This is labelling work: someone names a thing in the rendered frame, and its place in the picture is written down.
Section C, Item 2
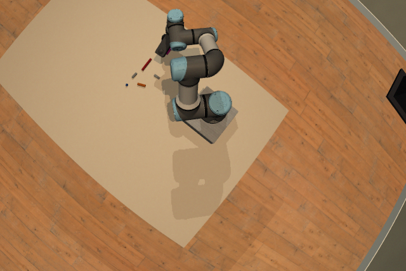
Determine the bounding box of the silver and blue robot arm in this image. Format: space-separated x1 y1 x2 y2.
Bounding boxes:
155 9 232 124

